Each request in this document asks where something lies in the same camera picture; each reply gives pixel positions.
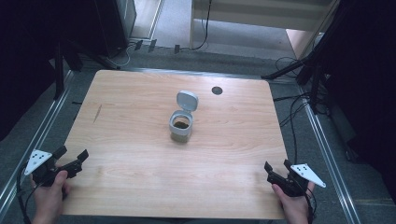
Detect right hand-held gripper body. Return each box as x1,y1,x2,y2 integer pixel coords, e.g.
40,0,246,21
266,163,327,198

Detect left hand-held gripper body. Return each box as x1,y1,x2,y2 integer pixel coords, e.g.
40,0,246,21
23,148,84,188

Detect person's right hand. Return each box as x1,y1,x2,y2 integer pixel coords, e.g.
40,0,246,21
271,181,316,224

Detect person's left hand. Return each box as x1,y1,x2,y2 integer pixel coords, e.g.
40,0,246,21
30,170,73,224

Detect black metal stand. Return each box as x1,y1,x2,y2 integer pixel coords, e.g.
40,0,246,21
53,38,65,101

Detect dark dried leaves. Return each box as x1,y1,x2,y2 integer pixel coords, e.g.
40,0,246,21
173,120,191,130

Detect clear jar with grey flip lid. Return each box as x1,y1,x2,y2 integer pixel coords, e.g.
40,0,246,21
168,90,200,145

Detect black tripod stand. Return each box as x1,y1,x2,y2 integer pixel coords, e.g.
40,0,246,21
261,0,347,108

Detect dark cabinet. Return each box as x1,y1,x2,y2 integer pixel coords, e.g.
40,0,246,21
92,0,138,59

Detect white shelf unit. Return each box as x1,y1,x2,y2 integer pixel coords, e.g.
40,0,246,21
189,0,341,51

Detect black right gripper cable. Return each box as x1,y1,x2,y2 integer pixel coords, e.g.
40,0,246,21
305,188,318,224

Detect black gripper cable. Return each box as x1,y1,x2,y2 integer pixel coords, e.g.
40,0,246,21
305,188,318,224
16,166,43,224

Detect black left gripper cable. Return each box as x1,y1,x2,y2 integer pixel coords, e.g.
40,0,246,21
16,166,43,224

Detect metal floor rail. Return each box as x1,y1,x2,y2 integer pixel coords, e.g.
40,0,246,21
0,70,75,213
298,88,362,224

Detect black floor cables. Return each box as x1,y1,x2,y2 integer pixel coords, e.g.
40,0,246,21
272,55,321,164

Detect white floor cable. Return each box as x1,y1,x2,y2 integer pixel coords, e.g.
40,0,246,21
106,43,135,69

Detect black hanging cable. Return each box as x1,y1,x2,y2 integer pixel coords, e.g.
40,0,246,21
186,0,213,51

